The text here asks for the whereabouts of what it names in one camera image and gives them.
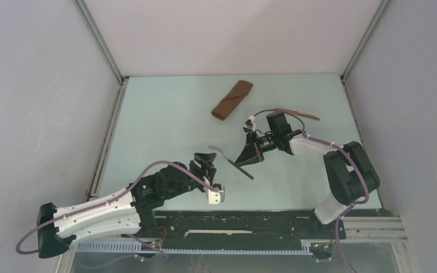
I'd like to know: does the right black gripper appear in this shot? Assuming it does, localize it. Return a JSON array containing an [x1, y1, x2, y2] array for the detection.
[[236, 130, 279, 167]]

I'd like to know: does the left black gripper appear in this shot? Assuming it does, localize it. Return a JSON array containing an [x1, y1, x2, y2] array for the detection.
[[164, 151, 216, 199]]

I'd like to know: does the brown cloth napkin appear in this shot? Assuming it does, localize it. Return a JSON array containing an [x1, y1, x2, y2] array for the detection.
[[211, 80, 253, 121]]

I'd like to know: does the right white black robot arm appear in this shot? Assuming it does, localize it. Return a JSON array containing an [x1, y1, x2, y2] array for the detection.
[[234, 108, 380, 238]]

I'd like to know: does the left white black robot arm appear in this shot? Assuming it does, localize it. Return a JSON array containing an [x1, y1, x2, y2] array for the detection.
[[36, 153, 224, 259]]

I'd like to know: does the brown wooden knife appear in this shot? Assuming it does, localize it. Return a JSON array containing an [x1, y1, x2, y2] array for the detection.
[[273, 108, 320, 121]]

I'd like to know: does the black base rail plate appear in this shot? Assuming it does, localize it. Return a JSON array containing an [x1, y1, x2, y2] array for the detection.
[[134, 210, 346, 252]]

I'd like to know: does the grey cable duct strip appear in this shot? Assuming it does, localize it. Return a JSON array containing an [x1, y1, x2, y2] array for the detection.
[[75, 241, 314, 256]]

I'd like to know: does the right aluminium corner post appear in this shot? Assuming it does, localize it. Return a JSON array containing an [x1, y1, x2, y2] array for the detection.
[[340, 0, 391, 84]]

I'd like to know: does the aluminium corner post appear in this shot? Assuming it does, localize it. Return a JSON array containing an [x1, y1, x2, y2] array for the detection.
[[340, 0, 391, 84], [72, 0, 125, 85]]

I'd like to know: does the aluminium frame profile front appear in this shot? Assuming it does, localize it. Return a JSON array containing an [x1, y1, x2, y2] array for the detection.
[[339, 217, 407, 243]]

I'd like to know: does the left aluminium corner post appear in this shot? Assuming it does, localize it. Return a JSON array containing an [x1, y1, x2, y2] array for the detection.
[[72, 0, 125, 85]]

